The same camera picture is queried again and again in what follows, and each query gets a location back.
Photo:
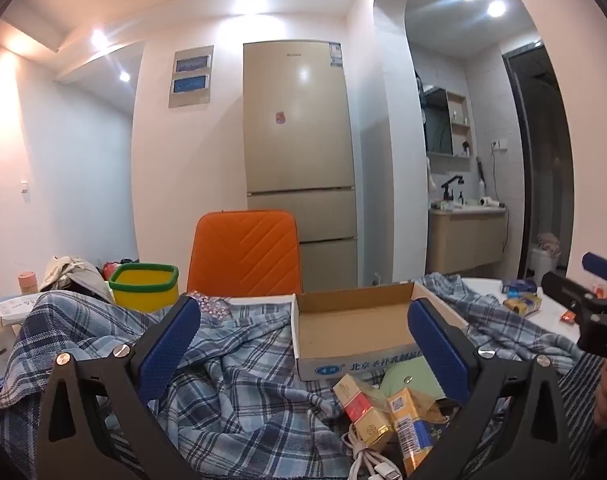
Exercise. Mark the white wall socket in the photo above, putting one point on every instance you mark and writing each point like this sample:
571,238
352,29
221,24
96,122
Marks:
499,145

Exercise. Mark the blue plaid cloth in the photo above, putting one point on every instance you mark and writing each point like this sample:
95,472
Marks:
253,375

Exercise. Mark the yellow bin green rim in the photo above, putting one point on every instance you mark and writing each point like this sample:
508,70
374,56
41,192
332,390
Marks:
141,287

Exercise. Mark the red and gold cigarette pack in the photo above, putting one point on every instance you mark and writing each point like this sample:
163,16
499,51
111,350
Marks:
354,396

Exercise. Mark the orange padded chair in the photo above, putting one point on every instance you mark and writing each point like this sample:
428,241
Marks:
246,255

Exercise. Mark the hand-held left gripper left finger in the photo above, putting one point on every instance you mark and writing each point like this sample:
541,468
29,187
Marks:
171,347

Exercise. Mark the beige refrigerator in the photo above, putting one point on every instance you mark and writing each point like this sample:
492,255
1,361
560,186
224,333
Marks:
298,135

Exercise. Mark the white bin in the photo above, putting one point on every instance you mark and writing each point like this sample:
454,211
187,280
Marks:
541,262

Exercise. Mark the red plastic item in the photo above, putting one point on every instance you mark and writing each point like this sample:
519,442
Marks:
112,267

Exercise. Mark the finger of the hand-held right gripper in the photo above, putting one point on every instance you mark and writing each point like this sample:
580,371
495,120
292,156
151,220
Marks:
566,287
603,265

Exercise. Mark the black faucet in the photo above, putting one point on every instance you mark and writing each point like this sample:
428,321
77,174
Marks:
450,188

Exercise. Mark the green soap box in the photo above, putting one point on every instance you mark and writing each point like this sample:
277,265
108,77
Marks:
439,205

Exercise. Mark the dark blue cigarette pack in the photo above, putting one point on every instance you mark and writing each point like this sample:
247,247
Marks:
518,287

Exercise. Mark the grey wall panel blue window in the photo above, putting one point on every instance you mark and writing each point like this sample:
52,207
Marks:
193,61
189,89

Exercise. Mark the beige cloth bag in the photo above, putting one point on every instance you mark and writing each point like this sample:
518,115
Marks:
66,272

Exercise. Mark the white paper box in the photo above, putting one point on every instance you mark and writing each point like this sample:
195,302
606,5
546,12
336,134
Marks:
16,309

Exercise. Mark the green pouch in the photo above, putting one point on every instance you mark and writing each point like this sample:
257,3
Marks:
406,380

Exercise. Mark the white hair dryer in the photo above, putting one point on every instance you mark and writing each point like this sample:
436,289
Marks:
491,202

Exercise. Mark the pink cup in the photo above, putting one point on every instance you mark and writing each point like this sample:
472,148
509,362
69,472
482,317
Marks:
27,283

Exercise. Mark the yellow and blue cigarette pack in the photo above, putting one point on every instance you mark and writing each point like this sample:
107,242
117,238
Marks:
408,422

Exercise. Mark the hanging black hair tool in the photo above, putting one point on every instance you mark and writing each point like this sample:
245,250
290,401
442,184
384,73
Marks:
481,175

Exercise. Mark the bathroom mirror cabinet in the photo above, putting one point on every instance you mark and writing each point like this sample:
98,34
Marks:
441,125

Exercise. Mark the green hanging cloth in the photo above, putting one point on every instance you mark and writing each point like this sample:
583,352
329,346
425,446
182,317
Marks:
420,90

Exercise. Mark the rhinestone sticker sheet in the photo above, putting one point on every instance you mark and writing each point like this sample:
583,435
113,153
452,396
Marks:
209,305

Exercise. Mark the refrigerator energy label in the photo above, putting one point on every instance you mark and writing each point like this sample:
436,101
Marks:
336,55

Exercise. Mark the beige vanity cabinet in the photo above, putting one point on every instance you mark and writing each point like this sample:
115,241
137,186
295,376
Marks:
463,240

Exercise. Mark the orange foil packet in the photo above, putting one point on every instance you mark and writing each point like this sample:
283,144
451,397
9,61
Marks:
568,316

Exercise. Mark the cardboard box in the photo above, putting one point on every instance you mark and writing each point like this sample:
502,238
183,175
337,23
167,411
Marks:
353,327

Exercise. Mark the pink refrigerator sticker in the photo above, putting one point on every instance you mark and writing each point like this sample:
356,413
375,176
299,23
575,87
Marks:
280,117

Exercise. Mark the gold blue-banded cigarette pack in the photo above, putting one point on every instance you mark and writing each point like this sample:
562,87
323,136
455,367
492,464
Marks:
523,305

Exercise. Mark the dark door frame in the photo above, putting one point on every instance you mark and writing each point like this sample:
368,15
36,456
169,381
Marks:
516,160

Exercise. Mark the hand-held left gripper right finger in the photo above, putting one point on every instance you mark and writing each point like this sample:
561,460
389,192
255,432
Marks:
438,352

